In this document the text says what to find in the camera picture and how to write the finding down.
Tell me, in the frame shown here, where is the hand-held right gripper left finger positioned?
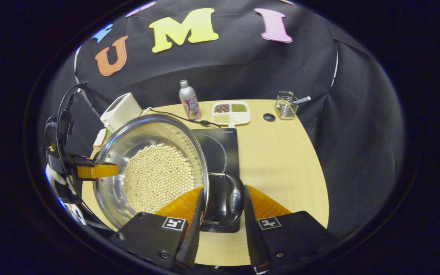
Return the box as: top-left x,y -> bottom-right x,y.
109,187 -> 205,270

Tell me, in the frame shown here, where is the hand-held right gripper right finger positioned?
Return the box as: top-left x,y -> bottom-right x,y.
244,185 -> 339,273

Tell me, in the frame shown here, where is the stainless steel pot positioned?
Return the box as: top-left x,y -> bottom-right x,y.
93,114 -> 245,230

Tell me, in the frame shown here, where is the black induction cooktop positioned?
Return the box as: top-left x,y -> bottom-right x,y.
191,128 -> 240,233

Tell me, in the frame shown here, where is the white toaster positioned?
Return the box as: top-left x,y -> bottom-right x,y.
100,92 -> 143,133

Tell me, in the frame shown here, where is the pile of soybeans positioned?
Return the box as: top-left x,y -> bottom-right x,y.
123,143 -> 195,214

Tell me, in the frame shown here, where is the silver drink bottle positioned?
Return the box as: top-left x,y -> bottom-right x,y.
179,79 -> 202,121

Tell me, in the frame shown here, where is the white divided bean tray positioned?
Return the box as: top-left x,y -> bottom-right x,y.
211,101 -> 251,126

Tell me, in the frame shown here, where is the black backdrop cloth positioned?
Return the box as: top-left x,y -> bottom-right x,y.
38,0 -> 406,239

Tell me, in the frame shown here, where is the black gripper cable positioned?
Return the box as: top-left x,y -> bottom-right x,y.
56,81 -> 88,126

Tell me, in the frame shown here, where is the black power cable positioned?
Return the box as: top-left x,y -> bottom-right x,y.
143,108 -> 222,128

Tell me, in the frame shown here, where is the wire utensil holder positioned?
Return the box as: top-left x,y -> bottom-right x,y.
275,91 -> 299,120

